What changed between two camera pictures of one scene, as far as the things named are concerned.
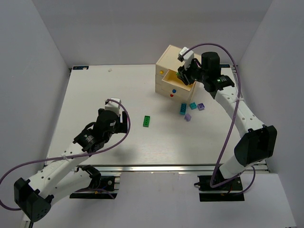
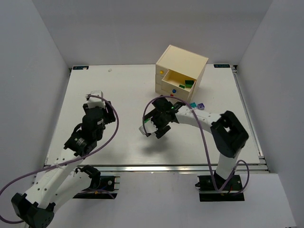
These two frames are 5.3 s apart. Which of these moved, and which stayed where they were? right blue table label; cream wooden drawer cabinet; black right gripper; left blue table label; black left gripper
Moved: black right gripper; black left gripper
Stayed: right blue table label; cream wooden drawer cabinet; left blue table label
